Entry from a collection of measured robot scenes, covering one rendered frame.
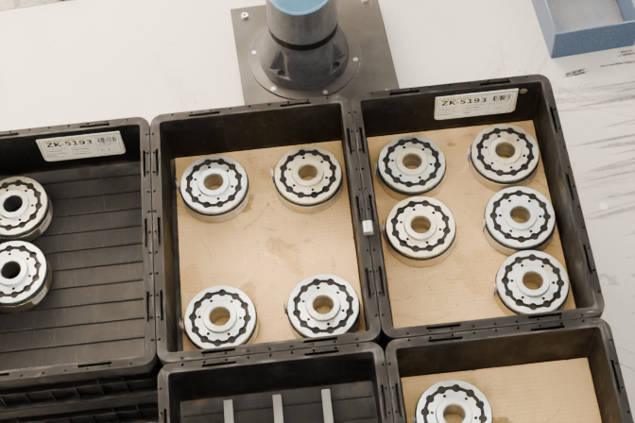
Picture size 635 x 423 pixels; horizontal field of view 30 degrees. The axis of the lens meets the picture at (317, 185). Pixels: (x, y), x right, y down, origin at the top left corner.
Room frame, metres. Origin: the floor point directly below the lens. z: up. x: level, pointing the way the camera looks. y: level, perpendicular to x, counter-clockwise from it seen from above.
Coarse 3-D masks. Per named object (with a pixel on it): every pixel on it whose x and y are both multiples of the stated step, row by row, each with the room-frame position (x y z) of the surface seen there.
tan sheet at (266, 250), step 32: (192, 160) 0.99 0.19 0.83; (256, 160) 0.98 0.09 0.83; (256, 192) 0.92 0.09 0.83; (192, 224) 0.88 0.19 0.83; (224, 224) 0.87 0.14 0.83; (256, 224) 0.87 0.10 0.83; (288, 224) 0.86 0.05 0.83; (320, 224) 0.86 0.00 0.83; (192, 256) 0.82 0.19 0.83; (224, 256) 0.82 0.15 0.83; (256, 256) 0.81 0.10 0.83; (288, 256) 0.81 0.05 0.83; (320, 256) 0.80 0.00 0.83; (352, 256) 0.80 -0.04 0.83; (192, 288) 0.77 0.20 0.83; (256, 288) 0.76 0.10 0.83; (288, 288) 0.76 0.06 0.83; (224, 320) 0.71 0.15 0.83
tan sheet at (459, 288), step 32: (448, 128) 1.01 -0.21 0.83; (480, 128) 1.00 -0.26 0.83; (448, 160) 0.95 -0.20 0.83; (384, 192) 0.90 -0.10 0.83; (448, 192) 0.89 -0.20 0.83; (480, 192) 0.89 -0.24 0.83; (544, 192) 0.88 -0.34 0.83; (480, 224) 0.83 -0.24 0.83; (384, 256) 0.79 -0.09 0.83; (448, 256) 0.78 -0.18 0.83; (480, 256) 0.78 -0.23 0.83; (416, 288) 0.74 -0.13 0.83; (448, 288) 0.73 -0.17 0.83; (480, 288) 0.73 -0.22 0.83; (416, 320) 0.69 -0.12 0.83; (448, 320) 0.68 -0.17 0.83
